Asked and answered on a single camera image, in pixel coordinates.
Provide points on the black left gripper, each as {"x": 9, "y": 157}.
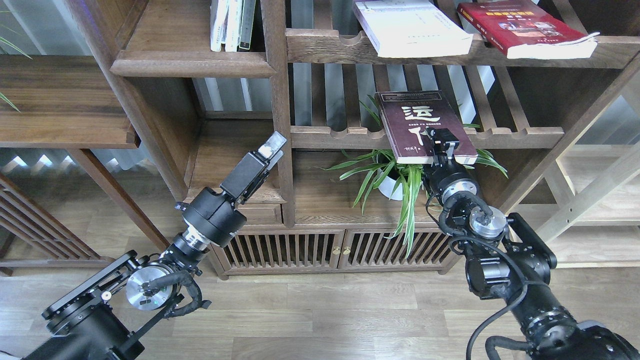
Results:
{"x": 213, "y": 218}

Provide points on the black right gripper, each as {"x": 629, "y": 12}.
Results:
{"x": 445, "y": 176}

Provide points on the maroon book white characters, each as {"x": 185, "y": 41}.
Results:
{"x": 406, "y": 114}

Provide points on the white paperback book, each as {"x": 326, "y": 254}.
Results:
{"x": 410, "y": 29}

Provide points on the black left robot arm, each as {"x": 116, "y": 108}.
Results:
{"x": 82, "y": 323}

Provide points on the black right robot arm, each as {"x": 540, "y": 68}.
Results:
{"x": 506, "y": 259}

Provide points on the dark wooden side shelf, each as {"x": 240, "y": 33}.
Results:
{"x": 64, "y": 102}

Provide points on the potted spider plant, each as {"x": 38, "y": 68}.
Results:
{"x": 400, "y": 182}

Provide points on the dark wooden bookshelf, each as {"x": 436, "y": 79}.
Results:
{"x": 197, "y": 110}

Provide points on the white upright book middle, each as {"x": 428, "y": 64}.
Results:
{"x": 233, "y": 25}

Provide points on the white upright book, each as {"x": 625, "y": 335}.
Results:
{"x": 233, "y": 25}
{"x": 219, "y": 10}

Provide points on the dark green upright book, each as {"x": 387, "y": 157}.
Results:
{"x": 245, "y": 32}

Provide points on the white upright book left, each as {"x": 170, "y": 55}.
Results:
{"x": 219, "y": 10}

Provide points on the red paperback book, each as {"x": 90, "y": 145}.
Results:
{"x": 521, "y": 29}

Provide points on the slatted wooden rack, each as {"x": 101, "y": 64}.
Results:
{"x": 27, "y": 220}

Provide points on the light wooden shelf frame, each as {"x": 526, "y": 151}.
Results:
{"x": 594, "y": 221}

